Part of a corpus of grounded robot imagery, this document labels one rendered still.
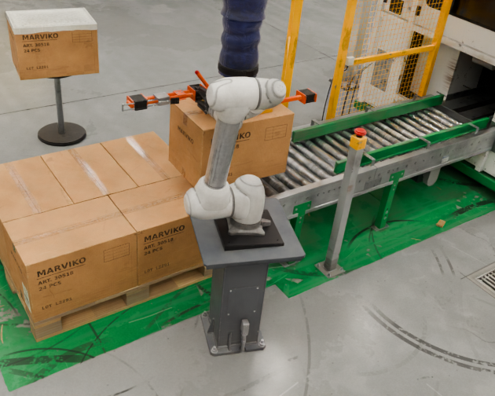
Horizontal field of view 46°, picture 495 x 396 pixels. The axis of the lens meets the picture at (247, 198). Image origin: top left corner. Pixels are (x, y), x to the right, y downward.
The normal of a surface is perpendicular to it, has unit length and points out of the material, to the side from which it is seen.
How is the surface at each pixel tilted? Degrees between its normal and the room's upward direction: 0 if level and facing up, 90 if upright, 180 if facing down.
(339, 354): 0
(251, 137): 90
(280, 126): 90
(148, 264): 90
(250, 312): 90
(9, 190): 0
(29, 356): 0
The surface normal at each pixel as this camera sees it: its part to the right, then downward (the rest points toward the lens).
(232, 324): 0.24, 0.59
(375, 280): 0.09, -0.82
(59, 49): 0.44, 0.54
